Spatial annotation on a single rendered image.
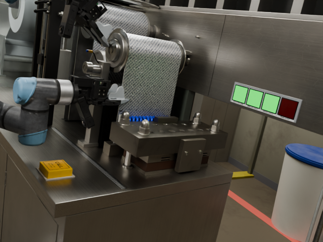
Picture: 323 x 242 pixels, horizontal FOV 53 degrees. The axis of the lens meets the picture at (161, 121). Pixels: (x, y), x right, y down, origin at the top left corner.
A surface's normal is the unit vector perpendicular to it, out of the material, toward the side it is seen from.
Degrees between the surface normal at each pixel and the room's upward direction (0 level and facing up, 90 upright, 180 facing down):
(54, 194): 0
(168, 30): 90
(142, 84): 90
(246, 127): 90
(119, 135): 90
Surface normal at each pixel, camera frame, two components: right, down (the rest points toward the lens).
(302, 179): -0.70, 0.11
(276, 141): -0.85, -0.03
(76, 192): 0.18, -0.95
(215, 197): 0.61, 0.30
